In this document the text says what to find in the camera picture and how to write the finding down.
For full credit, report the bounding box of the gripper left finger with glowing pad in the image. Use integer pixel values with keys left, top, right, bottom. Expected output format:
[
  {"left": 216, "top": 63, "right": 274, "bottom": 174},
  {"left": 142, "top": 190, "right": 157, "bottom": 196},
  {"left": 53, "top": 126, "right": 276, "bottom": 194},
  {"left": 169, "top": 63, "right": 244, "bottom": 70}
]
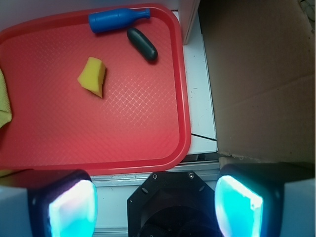
[{"left": 0, "top": 169, "right": 97, "bottom": 237}]

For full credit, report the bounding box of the brown cardboard box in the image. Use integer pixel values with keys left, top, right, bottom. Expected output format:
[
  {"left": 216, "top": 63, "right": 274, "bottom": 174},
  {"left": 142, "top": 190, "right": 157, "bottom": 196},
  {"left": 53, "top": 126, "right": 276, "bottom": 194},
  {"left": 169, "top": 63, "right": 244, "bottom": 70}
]
[{"left": 198, "top": 0, "right": 316, "bottom": 162}]

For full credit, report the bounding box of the yellow cloth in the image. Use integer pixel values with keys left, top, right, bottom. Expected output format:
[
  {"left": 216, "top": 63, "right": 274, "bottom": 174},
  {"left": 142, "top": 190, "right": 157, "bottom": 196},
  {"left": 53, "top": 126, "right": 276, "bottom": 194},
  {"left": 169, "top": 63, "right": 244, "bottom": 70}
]
[{"left": 0, "top": 71, "right": 12, "bottom": 127}]

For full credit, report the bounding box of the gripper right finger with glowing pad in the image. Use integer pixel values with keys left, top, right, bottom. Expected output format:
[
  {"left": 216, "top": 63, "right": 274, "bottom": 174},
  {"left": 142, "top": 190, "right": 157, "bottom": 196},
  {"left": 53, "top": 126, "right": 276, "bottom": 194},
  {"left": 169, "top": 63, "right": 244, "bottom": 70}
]
[{"left": 215, "top": 162, "right": 316, "bottom": 237}]

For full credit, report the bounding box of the blue plastic bottle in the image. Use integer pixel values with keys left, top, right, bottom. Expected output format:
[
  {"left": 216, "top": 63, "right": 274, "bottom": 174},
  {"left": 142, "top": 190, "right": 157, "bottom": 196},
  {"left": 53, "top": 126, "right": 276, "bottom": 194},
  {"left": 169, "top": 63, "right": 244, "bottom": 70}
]
[{"left": 88, "top": 8, "right": 151, "bottom": 34}]

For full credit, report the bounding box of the black octagonal mount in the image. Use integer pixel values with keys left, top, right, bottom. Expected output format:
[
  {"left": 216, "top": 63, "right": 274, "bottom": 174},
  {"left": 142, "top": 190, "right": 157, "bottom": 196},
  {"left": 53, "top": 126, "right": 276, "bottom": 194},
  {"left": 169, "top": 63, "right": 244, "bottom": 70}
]
[{"left": 127, "top": 171, "right": 222, "bottom": 237}]

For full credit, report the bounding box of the red plastic tray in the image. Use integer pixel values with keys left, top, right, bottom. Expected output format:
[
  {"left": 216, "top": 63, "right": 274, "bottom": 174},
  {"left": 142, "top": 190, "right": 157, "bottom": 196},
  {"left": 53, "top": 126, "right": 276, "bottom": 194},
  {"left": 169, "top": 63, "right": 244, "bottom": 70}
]
[{"left": 0, "top": 3, "right": 191, "bottom": 175}]

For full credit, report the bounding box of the dark green plastic pickle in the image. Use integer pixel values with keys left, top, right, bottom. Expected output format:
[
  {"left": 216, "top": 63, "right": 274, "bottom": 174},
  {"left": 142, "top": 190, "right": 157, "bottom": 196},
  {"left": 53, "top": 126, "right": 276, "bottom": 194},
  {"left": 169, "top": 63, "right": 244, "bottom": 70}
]
[{"left": 127, "top": 28, "right": 158, "bottom": 62}]

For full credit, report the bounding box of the yellow sponge wedge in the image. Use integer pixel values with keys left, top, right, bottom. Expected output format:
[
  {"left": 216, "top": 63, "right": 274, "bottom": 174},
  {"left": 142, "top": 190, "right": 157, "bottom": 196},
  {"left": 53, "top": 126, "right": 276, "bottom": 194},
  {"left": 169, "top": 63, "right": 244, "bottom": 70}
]
[{"left": 78, "top": 57, "right": 106, "bottom": 98}]

